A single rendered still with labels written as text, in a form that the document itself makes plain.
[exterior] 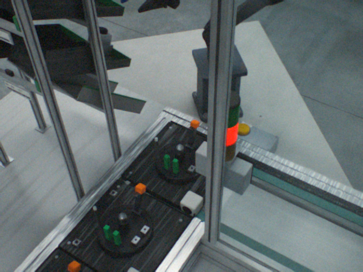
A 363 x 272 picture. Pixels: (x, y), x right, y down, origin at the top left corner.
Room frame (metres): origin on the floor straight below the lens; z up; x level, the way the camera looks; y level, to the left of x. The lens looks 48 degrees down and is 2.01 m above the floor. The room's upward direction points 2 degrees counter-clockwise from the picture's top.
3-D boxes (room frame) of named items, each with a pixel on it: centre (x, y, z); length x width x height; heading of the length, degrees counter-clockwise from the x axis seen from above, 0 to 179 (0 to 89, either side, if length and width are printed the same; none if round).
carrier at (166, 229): (0.62, 0.15, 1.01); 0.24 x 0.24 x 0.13; 56
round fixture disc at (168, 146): (0.83, 0.00, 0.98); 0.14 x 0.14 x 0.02
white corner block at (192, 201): (0.69, -0.02, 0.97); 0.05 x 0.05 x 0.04; 56
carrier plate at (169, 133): (0.83, 0.00, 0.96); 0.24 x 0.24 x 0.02; 56
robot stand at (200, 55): (1.17, -0.13, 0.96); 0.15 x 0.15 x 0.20; 11
